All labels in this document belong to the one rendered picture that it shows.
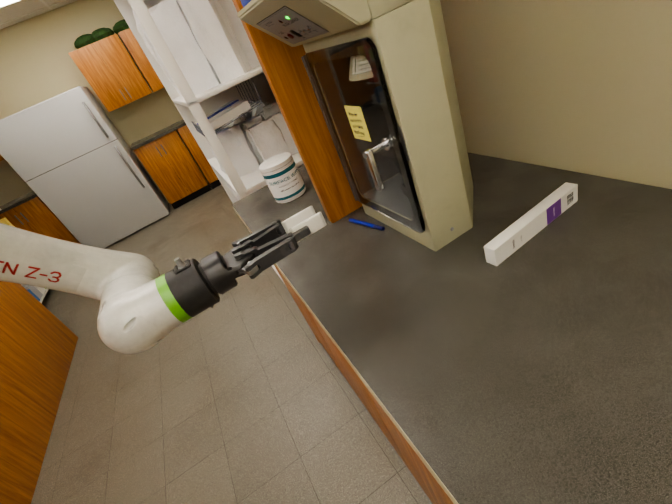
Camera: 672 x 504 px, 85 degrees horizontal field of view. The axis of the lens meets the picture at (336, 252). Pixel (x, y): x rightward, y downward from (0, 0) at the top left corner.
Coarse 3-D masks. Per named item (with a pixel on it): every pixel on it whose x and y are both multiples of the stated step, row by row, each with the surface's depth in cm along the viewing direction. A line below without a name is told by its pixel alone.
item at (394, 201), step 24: (336, 48) 69; (360, 48) 62; (312, 72) 85; (336, 72) 75; (360, 72) 67; (336, 96) 80; (360, 96) 71; (384, 96) 64; (336, 120) 87; (384, 120) 68; (360, 144) 83; (360, 168) 90; (384, 168) 79; (408, 168) 71; (360, 192) 99; (384, 192) 86; (408, 192) 75; (408, 216) 81
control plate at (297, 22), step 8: (280, 8) 62; (288, 8) 60; (272, 16) 67; (280, 16) 66; (288, 16) 64; (296, 16) 63; (264, 24) 74; (272, 24) 72; (280, 24) 70; (288, 24) 68; (296, 24) 67; (304, 24) 65; (312, 24) 64; (272, 32) 77; (280, 32) 75; (288, 32) 73; (304, 32) 70; (312, 32) 68; (320, 32) 66; (288, 40) 79; (296, 40) 77
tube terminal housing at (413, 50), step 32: (384, 0) 57; (416, 0) 59; (352, 32) 64; (384, 32) 59; (416, 32) 61; (384, 64) 61; (416, 64) 63; (448, 64) 76; (416, 96) 66; (448, 96) 70; (416, 128) 68; (448, 128) 71; (416, 160) 71; (448, 160) 74; (416, 192) 75; (448, 192) 77; (448, 224) 80
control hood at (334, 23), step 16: (256, 0) 63; (272, 0) 60; (288, 0) 57; (304, 0) 55; (320, 0) 53; (336, 0) 54; (352, 0) 55; (240, 16) 75; (256, 16) 71; (304, 16) 62; (320, 16) 59; (336, 16) 57; (352, 16) 56; (368, 16) 57; (336, 32) 64
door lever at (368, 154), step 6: (384, 138) 72; (384, 144) 72; (366, 150) 71; (372, 150) 71; (378, 150) 72; (366, 156) 71; (372, 156) 71; (372, 162) 72; (372, 168) 72; (378, 168) 73; (372, 174) 73; (378, 174) 73; (378, 180) 74; (378, 186) 74; (384, 186) 75
